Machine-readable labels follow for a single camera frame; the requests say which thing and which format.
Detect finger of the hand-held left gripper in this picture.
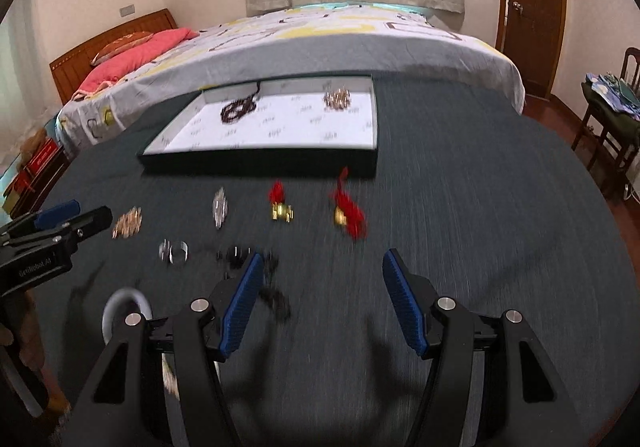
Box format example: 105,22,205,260
30,206,114,253
0,199,82,241

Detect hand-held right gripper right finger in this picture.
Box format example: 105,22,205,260
382,249,591,447

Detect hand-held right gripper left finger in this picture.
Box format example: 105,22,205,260
65,252,266,447

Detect gold cluster bracelet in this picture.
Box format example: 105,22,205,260
112,207,144,239

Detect black bead bracelet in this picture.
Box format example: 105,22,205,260
216,244,293,323

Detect white jade bangle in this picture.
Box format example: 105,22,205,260
101,288,153,345

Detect crystal brooch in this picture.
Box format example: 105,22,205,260
210,187,231,230

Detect long red knot gold charm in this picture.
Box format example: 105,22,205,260
327,167,368,243

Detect small red knot gold charm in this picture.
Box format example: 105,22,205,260
269,181,296,222

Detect dark green jewelry box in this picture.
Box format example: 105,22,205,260
137,74,378,179

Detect red gift box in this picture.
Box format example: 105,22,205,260
20,137,62,178

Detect brown teddy bear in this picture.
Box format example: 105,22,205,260
17,127,48,162

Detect dark teal tablecloth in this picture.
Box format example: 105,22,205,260
20,72,640,447

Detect wooden headboard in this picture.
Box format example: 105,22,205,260
48,9,178,105

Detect pink pillow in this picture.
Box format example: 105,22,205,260
75,28,201,95

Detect orange patterned pillow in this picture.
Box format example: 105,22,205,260
90,31,153,66

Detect pearl cluster brooch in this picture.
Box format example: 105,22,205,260
322,87,353,112

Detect wooden chair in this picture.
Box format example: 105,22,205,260
570,47,640,198

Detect bed with patterned sheet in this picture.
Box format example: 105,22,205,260
47,2,526,162

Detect green cloth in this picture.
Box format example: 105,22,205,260
580,82,640,140

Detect blue patterned items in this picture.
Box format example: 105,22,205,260
586,71,640,120

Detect brown wooden door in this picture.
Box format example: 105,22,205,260
495,0,568,100

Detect dark red bead necklace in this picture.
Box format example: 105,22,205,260
220,82,263,125

